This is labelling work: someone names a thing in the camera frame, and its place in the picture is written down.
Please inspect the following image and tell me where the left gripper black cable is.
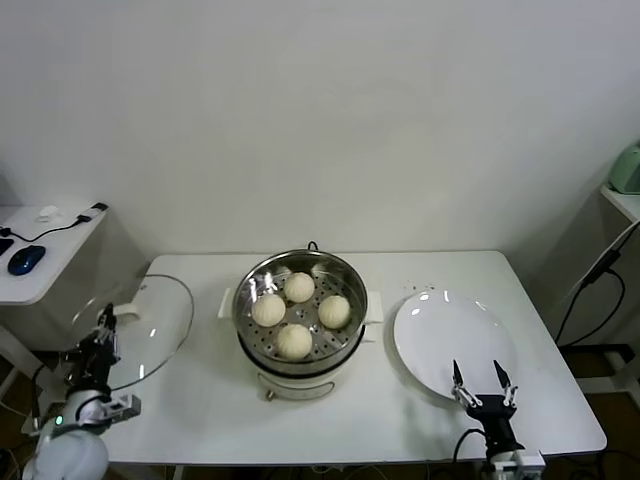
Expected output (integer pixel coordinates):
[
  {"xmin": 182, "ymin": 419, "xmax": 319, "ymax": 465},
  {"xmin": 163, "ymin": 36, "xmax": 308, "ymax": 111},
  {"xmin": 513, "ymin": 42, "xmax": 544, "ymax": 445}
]
[{"xmin": 30, "ymin": 349, "xmax": 76, "ymax": 434}]

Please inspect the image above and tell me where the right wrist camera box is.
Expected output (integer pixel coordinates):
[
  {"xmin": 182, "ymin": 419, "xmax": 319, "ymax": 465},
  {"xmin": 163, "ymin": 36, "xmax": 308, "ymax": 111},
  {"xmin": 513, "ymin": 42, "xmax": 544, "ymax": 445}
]
[{"xmin": 487, "ymin": 448, "xmax": 545, "ymax": 474}]

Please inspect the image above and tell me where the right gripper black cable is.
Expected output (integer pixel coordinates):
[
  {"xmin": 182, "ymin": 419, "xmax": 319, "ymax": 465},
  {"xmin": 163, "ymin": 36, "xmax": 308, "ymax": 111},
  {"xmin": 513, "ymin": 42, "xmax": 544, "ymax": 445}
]
[{"xmin": 452, "ymin": 427, "xmax": 489, "ymax": 464}]

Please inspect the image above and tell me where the cream electric cooker base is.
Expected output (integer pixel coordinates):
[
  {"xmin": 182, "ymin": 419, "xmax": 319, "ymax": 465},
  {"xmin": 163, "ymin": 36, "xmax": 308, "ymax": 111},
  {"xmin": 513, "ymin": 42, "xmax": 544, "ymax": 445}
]
[{"xmin": 216, "ymin": 287, "xmax": 385, "ymax": 404}]

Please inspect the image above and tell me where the white shelf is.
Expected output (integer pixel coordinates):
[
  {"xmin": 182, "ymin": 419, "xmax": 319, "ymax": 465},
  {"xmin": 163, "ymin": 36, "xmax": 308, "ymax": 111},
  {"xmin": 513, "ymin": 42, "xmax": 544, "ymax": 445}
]
[{"xmin": 598, "ymin": 182, "xmax": 640, "ymax": 224}]

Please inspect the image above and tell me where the perforated steel steamer basket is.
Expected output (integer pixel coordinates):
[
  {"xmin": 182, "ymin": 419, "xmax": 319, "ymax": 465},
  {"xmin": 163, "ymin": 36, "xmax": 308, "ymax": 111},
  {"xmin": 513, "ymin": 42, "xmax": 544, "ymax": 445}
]
[{"xmin": 231, "ymin": 249, "xmax": 368, "ymax": 365}]

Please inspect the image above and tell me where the white side table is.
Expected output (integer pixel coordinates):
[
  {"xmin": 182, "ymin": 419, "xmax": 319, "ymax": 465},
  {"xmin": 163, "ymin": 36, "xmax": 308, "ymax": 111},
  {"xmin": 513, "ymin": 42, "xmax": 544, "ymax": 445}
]
[{"xmin": 0, "ymin": 202, "xmax": 109, "ymax": 436}]

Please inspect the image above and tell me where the blue computer mouse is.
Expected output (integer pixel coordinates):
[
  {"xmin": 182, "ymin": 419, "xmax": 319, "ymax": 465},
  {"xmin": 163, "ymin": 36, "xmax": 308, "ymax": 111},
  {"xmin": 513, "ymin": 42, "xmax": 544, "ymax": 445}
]
[{"xmin": 4, "ymin": 246, "xmax": 45, "ymax": 277}]

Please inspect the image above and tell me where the mint green appliance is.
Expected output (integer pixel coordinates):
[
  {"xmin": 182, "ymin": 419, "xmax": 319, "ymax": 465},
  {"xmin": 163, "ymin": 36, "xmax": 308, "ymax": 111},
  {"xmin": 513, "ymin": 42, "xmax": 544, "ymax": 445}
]
[{"xmin": 602, "ymin": 141, "xmax": 640, "ymax": 196}]

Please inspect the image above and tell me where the white round plate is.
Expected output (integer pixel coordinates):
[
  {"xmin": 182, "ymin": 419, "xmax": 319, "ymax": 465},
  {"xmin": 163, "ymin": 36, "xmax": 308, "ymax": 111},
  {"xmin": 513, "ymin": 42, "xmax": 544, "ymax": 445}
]
[{"xmin": 392, "ymin": 289, "xmax": 518, "ymax": 403}]

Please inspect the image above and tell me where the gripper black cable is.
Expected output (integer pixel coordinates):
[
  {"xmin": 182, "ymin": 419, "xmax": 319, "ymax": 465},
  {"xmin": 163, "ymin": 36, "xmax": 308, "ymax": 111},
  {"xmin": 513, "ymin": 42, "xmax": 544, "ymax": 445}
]
[
  {"xmin": 452, "ymin": 427, "xmax": 489, "ymax": 464},
  {"xmin": 30, "ymin": 349, "xmax": 76, "ymax": 434}
]

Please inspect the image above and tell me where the white crumpled tissue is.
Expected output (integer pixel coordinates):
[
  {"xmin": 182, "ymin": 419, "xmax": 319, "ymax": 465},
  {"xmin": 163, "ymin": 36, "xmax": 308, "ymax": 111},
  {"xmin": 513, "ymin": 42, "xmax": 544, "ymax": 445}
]
[{"xmin": 34, "ymin": 205, "xmax": 66, "ymax": 225}]

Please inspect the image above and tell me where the black power brick cable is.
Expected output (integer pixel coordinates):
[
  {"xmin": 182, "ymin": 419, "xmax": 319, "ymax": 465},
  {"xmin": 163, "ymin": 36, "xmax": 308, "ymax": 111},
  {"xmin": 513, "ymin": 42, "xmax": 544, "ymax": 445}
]
[{"xmin": 553, "ymin": 247, "xmax": 626, "ymax": 347}]

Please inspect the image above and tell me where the white steamed baozi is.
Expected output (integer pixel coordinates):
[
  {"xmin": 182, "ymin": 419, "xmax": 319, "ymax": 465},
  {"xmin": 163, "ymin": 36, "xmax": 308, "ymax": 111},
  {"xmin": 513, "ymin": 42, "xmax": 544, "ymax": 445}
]
[
  {"xmin": 251, "ymin": 293, "xmax": 287, "ymax": 328},
  {"xmin": 317, "ymin": 294, "xmax": 352, "ymax": 330},
  {"xmin": 283, "ymin": 272, "xmax": 316, "ymax": 304},
  {"xmin": 275, "ymin": 323, "xmax": 314, "ymax": 361}
]

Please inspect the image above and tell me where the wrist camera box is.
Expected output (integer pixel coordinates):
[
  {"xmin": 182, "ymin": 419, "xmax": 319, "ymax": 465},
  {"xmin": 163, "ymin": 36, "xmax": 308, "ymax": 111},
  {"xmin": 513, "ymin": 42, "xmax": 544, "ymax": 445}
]
[
  {"xmin": 487, "ymin": 448, "xmax": 545, "ymax": 474},
  {"xmin": 102, "ymin": 393, "xmax": 141, "ymax": 421}
]

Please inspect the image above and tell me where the white cable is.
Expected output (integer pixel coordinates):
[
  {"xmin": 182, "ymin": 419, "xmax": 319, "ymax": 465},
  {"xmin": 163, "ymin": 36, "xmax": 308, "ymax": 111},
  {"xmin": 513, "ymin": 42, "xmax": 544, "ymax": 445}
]
[{"xmin": 579, "ymin": 218, "xmax": 640, "ymax": 286}]

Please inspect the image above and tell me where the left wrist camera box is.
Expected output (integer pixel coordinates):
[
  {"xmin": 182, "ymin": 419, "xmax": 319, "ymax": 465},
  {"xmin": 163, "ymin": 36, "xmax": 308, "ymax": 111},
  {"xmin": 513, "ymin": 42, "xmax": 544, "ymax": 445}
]
[{"xmin": 102, "ymin": 393, "xmax": 141, "ymax": 421}]

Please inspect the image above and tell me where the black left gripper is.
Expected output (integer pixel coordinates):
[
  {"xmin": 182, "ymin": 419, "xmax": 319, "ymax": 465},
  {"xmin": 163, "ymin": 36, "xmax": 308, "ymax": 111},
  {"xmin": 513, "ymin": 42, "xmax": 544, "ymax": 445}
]
[{"xmin": 69, "ymin": 302, "xmax": 123, "ymax": 395}]

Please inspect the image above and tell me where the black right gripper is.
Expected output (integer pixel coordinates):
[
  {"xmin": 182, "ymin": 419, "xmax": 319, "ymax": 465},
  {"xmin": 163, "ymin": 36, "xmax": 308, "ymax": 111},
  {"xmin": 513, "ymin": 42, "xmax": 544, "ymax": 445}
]
[{"xmin": 451, "ymin": 359, "xmax": 526, "ymax": 451}]

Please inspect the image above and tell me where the round glass pot lid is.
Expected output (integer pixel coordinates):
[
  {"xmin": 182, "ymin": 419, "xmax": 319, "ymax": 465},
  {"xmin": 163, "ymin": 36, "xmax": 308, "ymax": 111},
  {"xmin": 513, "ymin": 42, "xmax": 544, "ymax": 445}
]
[{"xmin": 69, "ymin": 272, "xmax": 195, "ymax": 392}]

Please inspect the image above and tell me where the black cable with adapter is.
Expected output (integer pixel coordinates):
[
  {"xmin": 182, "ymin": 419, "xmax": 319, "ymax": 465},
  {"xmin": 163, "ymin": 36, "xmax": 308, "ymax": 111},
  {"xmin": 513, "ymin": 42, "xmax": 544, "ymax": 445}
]
[{"xmin": 0, "ymin": 202, "xmax": 108, "ymax": 244}]

